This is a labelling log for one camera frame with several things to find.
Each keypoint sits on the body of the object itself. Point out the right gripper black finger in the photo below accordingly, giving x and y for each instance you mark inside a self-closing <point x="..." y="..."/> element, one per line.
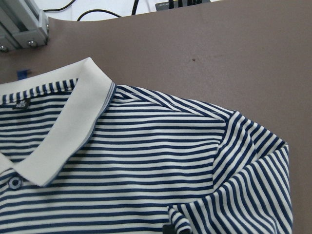
<point x="168" y="229"/>

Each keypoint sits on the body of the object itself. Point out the blue white striped polo shirt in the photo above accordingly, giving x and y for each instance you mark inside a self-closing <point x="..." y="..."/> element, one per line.
<point x="82" y="155"/>

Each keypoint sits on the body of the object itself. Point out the grey box on desk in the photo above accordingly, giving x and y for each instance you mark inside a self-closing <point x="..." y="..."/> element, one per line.
<point x="166" y="5"/>

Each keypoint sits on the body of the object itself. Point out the aluminium frame post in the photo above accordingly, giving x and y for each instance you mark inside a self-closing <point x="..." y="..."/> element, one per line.
<point x="22" y="25"/>

